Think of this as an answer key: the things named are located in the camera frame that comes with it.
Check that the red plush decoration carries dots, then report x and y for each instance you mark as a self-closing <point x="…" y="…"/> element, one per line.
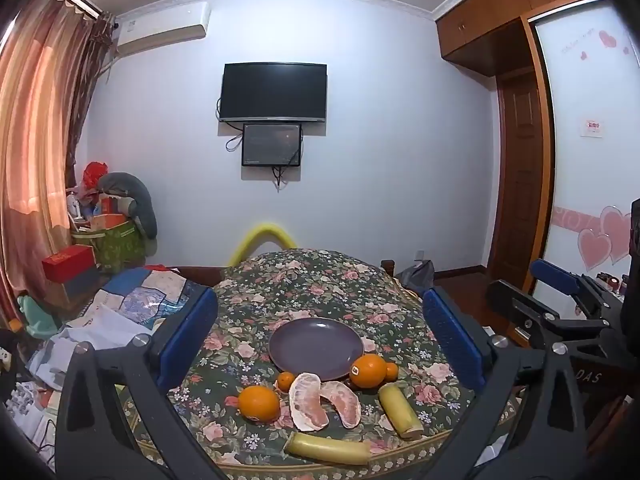
<point x="94" y="175"/>

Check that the small mandarin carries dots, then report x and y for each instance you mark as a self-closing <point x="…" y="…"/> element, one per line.
<point x="286" y="381"/>
<point x="392" y="371"/>

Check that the white heart-print wardrobe door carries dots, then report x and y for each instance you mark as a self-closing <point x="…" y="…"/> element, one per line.
<point x="590" y="135"/>

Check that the large orange with sticker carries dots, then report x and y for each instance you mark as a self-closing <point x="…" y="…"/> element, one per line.
<point x="369" y="371"/>

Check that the dark wooden bed frame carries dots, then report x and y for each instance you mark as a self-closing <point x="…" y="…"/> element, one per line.
<point x="200" y="274"/>

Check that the brown curtain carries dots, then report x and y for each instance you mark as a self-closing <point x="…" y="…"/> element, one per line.
<point x="97" y="60"/>

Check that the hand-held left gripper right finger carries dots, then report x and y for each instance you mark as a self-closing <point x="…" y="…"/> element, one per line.
<point x="452" y="340"/>

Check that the black wall television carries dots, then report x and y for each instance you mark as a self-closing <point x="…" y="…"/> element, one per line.
<point x="274" y="91"/>

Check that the red box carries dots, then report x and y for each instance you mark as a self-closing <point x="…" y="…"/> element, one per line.
<point x="67" y="262"/>

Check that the pink curtain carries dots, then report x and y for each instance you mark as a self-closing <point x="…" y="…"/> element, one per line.
<point x="35" y="135"/>

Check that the grey backpack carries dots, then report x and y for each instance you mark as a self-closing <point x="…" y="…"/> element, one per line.
<point x="417" y="275"/>

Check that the yellow banana piece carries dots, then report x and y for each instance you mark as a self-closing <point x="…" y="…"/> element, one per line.
<point x="400" y="410"/>
<point x="327" y="448"/>

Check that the brown wooden door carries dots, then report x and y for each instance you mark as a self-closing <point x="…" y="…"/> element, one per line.
<point x="520" y="175"/>

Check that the patchwork quilt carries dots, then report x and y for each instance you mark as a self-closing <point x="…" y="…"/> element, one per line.
<point x="145" y="290"/>

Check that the green floral box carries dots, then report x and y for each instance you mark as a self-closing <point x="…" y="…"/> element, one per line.
<point x="117" y="247"/>

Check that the wooden chair post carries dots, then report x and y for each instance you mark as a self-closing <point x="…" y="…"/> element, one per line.
<point x="387" y="266"/>

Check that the white air conditioner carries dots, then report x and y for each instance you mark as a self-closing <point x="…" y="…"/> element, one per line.
<point x="160" y="27"/>

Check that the small black monitor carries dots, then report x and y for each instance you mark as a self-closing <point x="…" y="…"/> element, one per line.
<point x="272" y="144"/>

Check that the floral tablecloth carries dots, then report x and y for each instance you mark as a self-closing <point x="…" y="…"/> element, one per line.
<point x="300" y="290"/>

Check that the peeled pomelo segment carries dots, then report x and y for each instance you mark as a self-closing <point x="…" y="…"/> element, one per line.
<point x="342" y="402"/>
<point x="306" y="402"/>

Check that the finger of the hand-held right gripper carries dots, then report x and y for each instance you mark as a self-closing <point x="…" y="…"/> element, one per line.
<point x="520" y="305"/>
<point x="555" y="274"/>

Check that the blue grey box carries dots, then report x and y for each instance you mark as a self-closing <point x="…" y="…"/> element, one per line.
<point x="80" y="285"/>

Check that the grey pillow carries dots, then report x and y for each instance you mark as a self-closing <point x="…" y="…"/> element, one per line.
<point x="132" y="195"/>

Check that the purple plate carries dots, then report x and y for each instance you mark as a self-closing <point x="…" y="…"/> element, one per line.
<point x="316" y="349"/>

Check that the wooden overhead cabinet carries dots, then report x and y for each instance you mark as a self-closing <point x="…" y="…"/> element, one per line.
<point x="495" y="15"/>

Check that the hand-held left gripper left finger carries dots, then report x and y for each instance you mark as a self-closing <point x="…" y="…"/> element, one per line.
<point x="187" y="340"/>

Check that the pile of white papers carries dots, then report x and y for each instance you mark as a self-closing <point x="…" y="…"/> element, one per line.
<point x="95" y="330"/>

